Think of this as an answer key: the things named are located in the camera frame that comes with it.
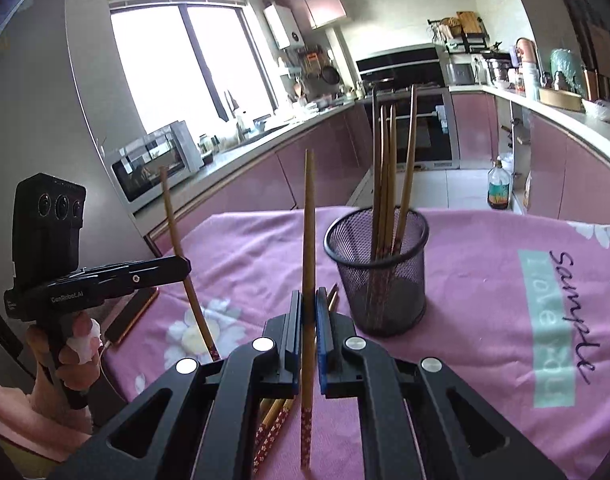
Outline white countertop oven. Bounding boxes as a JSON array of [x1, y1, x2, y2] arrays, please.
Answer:
[[110, 120, 206, 213]]

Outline pink peninsula base cabinets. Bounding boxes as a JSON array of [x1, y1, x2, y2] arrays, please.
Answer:
[[447, 82, 610, 231]]

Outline striped wall panel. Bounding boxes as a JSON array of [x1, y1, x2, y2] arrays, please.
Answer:
[[559, 0, 610, 96]]

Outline black range hood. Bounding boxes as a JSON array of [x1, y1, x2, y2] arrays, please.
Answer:
[[356, 45, 446, 88]]

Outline pink base cabinets with sink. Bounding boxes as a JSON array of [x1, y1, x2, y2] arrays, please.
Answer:
[[145, 97, 376, 256]]

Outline black wall rack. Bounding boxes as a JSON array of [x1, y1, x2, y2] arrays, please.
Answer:
[[427, 10, 490, 55]]

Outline person's left hand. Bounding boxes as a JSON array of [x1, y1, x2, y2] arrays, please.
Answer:
[[25, 310, 106, 413]]

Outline teal plastic bag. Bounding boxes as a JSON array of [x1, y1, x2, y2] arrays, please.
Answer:
[[550, 49, 588, 96]]

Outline person's left forearm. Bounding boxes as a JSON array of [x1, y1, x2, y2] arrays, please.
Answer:
[[0, 372, 93, 461]]

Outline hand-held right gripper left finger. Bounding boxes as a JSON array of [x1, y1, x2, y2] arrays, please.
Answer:
[[50, 290, 303, 480]]

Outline floral-end wooden chopstick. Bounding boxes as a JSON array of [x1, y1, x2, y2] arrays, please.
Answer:
[[159, 166, 220, 362], [299, 149, 316, 472], [252, 284, 336, 471], [257, 285, 340, 463], [394, 84, 418, 266]]

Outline white wall water heater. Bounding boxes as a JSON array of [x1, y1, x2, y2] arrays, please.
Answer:
[[263, 2, 304, 51]]

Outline hanging frying pan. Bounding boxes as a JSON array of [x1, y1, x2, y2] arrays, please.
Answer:
[[320, 55, 342, 86]]

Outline black built-in oven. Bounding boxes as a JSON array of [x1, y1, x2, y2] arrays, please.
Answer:
[[370, 87, 460, 171]]

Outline pink kettle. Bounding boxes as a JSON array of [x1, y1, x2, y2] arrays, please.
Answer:
[[516, 37, 540, 63]]

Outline cooking oil bottle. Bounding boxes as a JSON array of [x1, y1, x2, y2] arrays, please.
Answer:
[[487, 156, 513, 211]]

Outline pink floral tablecloth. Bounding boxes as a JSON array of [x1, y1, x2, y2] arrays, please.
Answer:
[[102, 205, 610, 480]]

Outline kitchen window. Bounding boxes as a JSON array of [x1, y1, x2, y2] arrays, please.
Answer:
[[110, 2, 276, 133]]

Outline pink wall cabinet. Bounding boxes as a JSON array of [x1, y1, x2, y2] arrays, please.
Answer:
[[280, 0, 348, 30]]

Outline stainless steel pot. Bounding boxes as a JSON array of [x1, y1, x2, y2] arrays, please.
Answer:
[[485, 55, 516, 86]]

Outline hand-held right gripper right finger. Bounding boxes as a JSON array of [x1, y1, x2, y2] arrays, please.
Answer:
[[315, 287, 568, 480]]

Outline silver boxy appliance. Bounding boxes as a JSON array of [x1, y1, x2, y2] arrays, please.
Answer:
[[445, 60, 476, 86]]

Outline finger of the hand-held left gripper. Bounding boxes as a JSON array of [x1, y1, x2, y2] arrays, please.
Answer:
[[99, 261, 192, 302], [84, 255, 186, 279]]

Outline white plastic bag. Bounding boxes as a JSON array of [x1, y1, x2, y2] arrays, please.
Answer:
[[582, 99, 610, 122]]

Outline black mesh pen holder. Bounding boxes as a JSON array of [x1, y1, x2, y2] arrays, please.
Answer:
[[324, 207, 430, 338]]

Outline black smartphone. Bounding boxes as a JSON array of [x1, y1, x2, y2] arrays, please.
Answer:
[[104, 287, 160, 346]]

